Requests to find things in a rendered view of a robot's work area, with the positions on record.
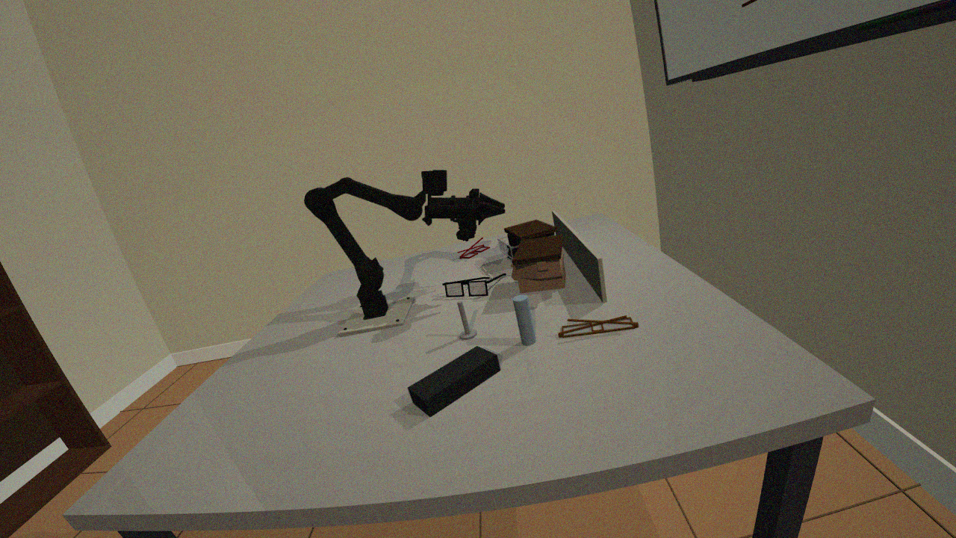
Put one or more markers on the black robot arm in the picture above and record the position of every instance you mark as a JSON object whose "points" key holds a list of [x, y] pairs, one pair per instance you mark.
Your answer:
{"points": [[369, 272]]}

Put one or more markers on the dark red glasses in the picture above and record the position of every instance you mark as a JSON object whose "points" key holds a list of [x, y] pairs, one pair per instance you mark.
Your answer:
{"points": [[471, 254]]}

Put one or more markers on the brown glasses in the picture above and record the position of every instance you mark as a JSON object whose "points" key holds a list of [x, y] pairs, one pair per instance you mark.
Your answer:
{"points": [[608, 326]]}

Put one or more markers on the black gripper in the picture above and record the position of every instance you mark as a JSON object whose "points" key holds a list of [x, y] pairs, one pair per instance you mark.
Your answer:
{"points": [[476, 206]]}

